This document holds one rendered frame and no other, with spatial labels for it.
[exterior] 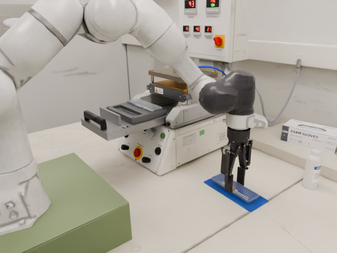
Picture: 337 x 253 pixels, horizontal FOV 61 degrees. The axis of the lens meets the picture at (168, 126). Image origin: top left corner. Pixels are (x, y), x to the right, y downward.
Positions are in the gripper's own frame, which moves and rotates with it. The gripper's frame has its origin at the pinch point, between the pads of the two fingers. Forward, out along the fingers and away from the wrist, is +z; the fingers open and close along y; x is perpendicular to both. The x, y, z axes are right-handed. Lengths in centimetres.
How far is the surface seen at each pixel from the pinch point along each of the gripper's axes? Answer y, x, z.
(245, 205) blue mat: 3.0, 7.8, 4.7
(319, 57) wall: -61, -9, -37
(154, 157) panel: 14.0, -31.1, -0.9
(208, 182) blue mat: 3.1, -9.9, 4.7
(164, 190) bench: 19.5, -16.3, 4.9
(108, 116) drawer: 28, -41, -19
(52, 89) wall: 11, -194, 1
